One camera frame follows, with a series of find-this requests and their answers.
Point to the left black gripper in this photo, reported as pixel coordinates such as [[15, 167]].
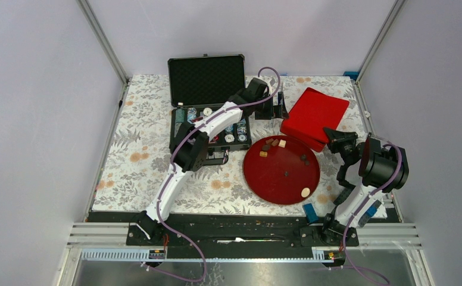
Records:
[[272, 111]]

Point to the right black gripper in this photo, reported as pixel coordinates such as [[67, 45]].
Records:
[[335, 138]]

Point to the red square box lid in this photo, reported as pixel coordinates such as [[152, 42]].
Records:
[[312, 112]]

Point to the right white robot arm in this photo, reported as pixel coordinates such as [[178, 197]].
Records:
[[369, 170]]

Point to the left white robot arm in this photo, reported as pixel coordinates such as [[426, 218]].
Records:
[[189, 150]]

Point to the white oval chocolate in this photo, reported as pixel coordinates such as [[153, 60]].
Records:
[[305, 192]]

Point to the grey lego baseplate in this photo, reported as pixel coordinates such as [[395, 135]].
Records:
[[357, 206]]

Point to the round red tray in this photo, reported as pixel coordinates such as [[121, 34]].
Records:
[[277, 168]]

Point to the black poker chip case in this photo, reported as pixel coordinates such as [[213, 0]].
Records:
[[198, 83]]

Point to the blue lego brick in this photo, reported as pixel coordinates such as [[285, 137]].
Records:
[[310, 213]]

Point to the floral tablecloth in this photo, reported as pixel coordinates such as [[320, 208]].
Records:
[[139, 155]]

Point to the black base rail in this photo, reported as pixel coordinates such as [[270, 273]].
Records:
[[193, 236]]

